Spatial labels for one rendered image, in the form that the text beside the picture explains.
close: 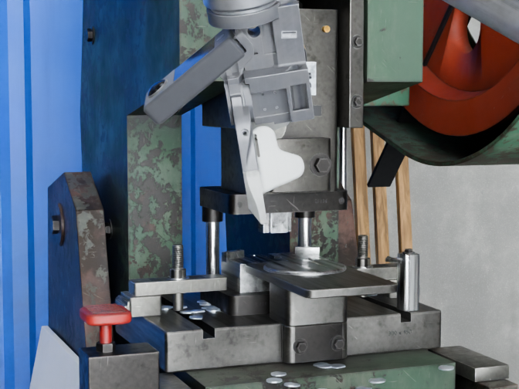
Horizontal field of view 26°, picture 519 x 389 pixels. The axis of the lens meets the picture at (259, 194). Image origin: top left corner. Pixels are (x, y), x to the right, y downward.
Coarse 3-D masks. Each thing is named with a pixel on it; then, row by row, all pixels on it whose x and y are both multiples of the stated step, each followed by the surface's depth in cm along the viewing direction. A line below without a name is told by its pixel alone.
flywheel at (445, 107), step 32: (448, 32) 198; (480, 32) 188; (448, 64) 198; (480, 64) 189; (512, 64) 180; (416, 96) 202; (448, 96) 194; (480, 96) 183; (512, 96) 174; (448, 128) 192; (480, 128) 183
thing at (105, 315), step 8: (104, 304) 150; (112, 304) 151; (80, 312) 148; (88, 312) 146; (96, 312) 146; (104, 312) 145; (112, 312) 145; (120, 312) 146; (128, 312) 146; (88, 320) 144; (96, 320) 144; (104, 320) 144; (112, 320) 145; (120, 320) 145; (128, 320) 146; (104, 328) 147; (104, 336) 147
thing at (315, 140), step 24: (312, 24) 171; (336, 24) 172; (312, 48) 171; (336, 48) 172; (312, 72) 171; (336, 72) 173; (312, 96) 172; (336, 96) 173; (312, 120) 172; (336, 120) 173; (288, 144) 168; (312, 144) 169; (336, 144) 174; (240, 168) 172; (312, 168) 169; (336, 168) 174; (240, 192) 172; (288, 192) 171; (312, 192) 173
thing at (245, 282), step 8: (248, 256) 181; (256, 256) 181; (264, 256) 181; (272, 256) 183; (280, 256) 181; (288, 256) 181; (296, 256) 181; (304, 256) 181; (312, 256) 181; (320, 256) 181; (224, 264) 180; (232, 264) 177; (240, 264) 173; (224, 272) 180; (232, 272) 177; (240, 272) 174; (232, 280) 177; (240, 280) 174; (248, 280) 174; (256, 280) 175; (264, 280) 175; (232, 288) 177; (240, 288) 174; (248, 288) 174; (256, 288) 175; (264, 288) 175
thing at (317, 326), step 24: (264, 264) 173; (288, 264) 170; (312, 264) 170; (336, 264) 170; (288, 288) 157; (312, 288) 152; (336, 288) 152; (360, 288) 153; (384, 288) 154; (288, 312) 163; (312, 312) 164; (336, 312) 166; (288, 336) 164; (312, 336) 164; (336, 336) 166; (288, 360) 164; (312, 360) 165
